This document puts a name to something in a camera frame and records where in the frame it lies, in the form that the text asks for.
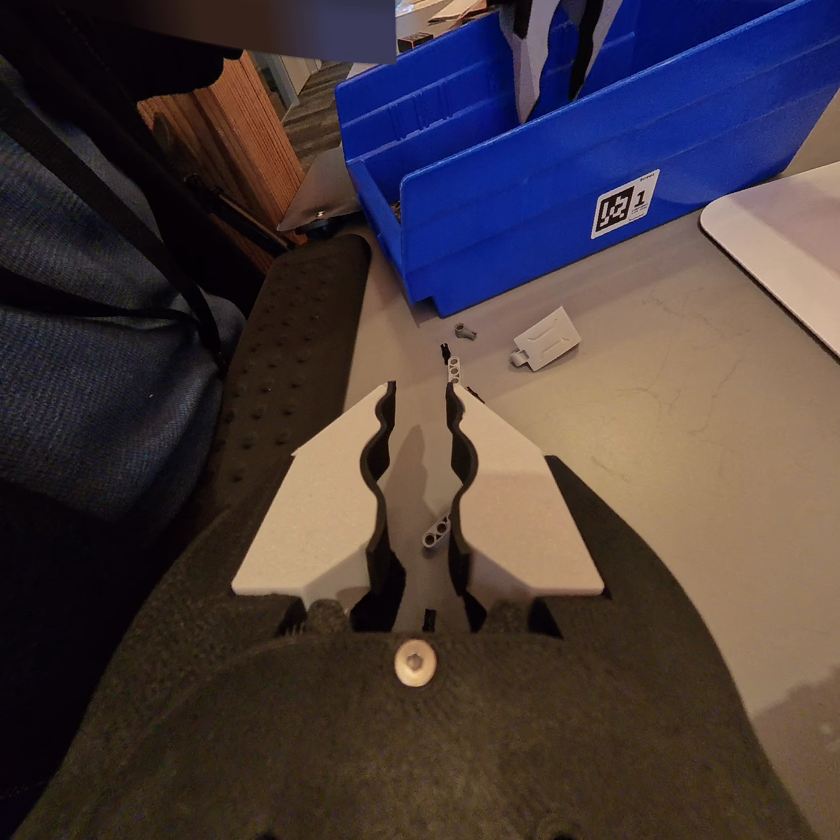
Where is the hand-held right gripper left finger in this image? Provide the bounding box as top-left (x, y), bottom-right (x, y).
top-left (231, 381), bottom-right (406, 621)

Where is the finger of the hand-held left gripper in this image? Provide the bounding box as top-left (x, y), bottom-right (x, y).
top-left (566, 0), bottom-right (624, 102)
top-left (502, 0), bottom-right (572, 126)

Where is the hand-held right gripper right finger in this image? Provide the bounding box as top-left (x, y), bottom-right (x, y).
top-left (446, 382), bottom-right (605, 631)

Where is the blue plastic bin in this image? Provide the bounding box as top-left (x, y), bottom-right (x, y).
top-left (335, 0), bottom-right (840, 319)

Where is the white printed tag label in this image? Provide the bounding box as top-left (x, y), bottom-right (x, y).
top-left (591, 168), bottom-right (660, 240)

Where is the grey curved toy panel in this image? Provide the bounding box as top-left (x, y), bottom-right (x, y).
top-left (508, 306), bottom-right (583, 372)

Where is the black dimpled pad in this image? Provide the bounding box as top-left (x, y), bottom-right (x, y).
top-left (217, 234), bottom-right (371, 500)

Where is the metal plate with caster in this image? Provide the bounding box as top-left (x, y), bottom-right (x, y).
top-left (277, 146), bottom-right (361, 235)

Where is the white desk stand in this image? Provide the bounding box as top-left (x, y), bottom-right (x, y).
top-left (699, 161), bottom-right (840, 358)

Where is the ribbed wooden cabinet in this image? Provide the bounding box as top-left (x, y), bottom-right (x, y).
top-left (138, 51), bottom-right (307, 273)

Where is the black strap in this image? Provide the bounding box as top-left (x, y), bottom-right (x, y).
top-left (0, 79), bottom-right (227, 375)

